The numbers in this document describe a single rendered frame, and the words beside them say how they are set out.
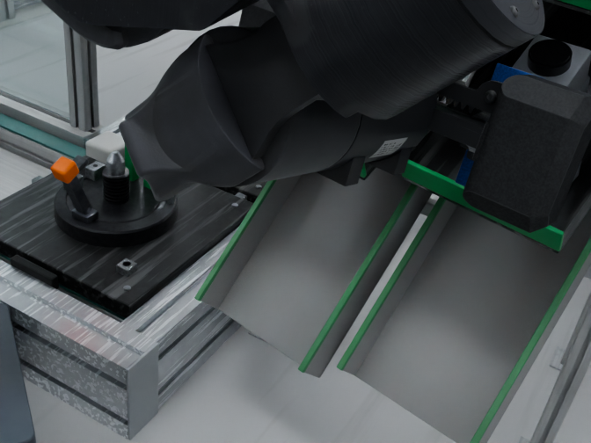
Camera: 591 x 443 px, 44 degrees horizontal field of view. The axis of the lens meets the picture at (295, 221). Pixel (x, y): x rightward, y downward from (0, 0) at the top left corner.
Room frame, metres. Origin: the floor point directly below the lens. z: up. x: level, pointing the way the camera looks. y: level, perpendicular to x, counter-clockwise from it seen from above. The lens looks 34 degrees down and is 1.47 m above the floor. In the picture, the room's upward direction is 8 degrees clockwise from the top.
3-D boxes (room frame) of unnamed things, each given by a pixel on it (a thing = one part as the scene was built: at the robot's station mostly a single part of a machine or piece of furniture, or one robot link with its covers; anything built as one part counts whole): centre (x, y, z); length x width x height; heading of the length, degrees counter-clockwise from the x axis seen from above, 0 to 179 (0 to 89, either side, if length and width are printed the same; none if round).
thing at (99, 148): (0.84, 0.26, 0.97); 0.05 x 0.05 x 0.04; 64
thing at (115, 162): (0.71, 0.21, 1.04); 0.02 x 0.02 x 0.03
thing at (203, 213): (0.71, 0.21, 0.96); 0.24 x 0.24 x 0.02; 64
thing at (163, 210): (0.71, 0.21, 0.98); 0.14 x 0.14 x 0.02
